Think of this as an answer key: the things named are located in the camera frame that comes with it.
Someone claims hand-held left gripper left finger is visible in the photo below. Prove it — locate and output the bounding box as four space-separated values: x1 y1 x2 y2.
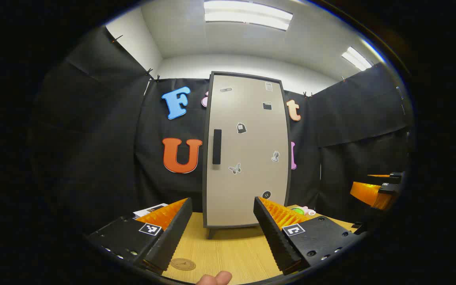
87 197 193 276

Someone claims round cork coaster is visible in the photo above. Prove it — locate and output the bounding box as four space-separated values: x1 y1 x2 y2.
170 258 196 271

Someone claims beige cabinet door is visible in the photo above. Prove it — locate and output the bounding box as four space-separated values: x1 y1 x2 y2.
205 74 290 228

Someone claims large ceiling light panel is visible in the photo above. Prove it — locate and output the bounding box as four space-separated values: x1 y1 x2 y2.
203 0 293 31

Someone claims black door handle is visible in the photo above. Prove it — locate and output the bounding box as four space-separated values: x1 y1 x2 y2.
212 129 222 165

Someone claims small ceiling light panel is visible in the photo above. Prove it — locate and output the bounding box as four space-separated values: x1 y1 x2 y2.
341 46 373 72

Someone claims pink green plush toy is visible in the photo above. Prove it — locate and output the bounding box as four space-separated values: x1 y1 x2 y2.
289 205 316 217

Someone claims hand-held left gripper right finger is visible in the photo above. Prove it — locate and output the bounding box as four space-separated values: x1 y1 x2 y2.
253 196 367 276

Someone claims black backdrop cloth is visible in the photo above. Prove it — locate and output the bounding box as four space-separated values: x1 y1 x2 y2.
34 26 414 234

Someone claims dark grey cabinet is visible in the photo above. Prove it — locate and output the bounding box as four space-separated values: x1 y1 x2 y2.
202 71 292 239

